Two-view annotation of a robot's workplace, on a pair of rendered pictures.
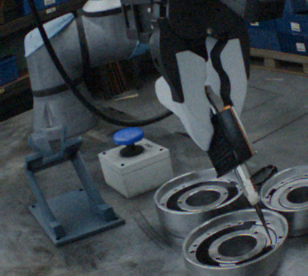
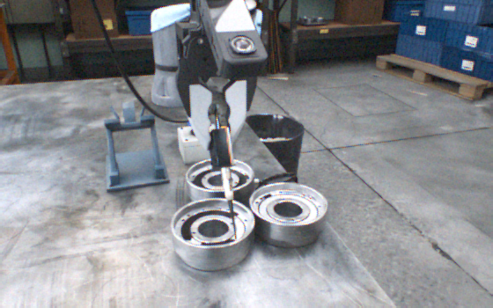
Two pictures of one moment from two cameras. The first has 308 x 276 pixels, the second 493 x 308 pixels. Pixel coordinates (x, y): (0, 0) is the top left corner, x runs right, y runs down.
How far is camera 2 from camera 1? 19 cm
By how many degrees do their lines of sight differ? 12
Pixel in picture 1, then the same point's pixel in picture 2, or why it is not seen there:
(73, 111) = not seen: hidden behind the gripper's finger
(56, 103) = (172, 78)
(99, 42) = not seen: hidden behind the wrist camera
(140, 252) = (162, 209)
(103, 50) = not seen: hidden behind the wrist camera
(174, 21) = (191, 62)
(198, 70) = (205, 99)
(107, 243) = (146, 196)
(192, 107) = (195, 121)
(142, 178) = (198, 152)
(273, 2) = (246, 64)
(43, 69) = (165, 48)
